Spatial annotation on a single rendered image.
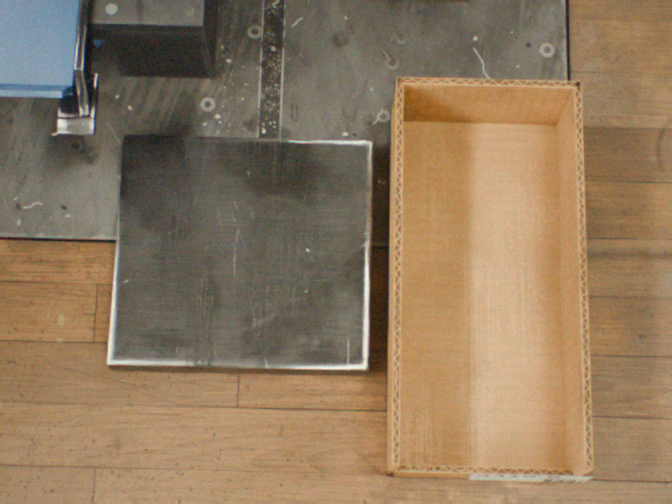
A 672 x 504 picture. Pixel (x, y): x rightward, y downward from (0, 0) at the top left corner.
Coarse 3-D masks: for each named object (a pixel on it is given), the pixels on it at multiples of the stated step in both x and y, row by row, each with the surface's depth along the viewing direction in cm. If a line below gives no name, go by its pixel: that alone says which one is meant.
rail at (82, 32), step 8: (80, 0) 82; (88, 0) 82; (80, 8) 81; (88, 8) 82; (80, 16) 81; (88, 16) 82; (80, 24) 81; (88, 24) 82; (80, 32) 81; (80, 40) 81; (80, 48) 81; (88, 48) 82; (80, 56) 80; (88, 56) 82; (80, 64) 80; (88, 64) 82; (88, 72) 82
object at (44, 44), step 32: (0, 0) 82; (32, 0) 82; (64, 0) 82; (0, 32) 81; (32, 32) 81; (64, 32) 81; (0, 64) 80; (32, 64) 80; (64, 64) 80; (32, 96) 77
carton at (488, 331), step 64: (448, 128) 88; (512, 128) 88; (576, 128) 82; (448, 192) 87; (512, 192) 87; (576, 192) 81; (448, 256) 86; (512, 256) 86; (576, 256) 80; (448, 320) 85; (512, 320) 85; (576, 320) 79; (448, 384) 83; (512, 384) 84; (576, 384) 79; (448, 448) 82; (512, 448) 82; (576, 448) 78
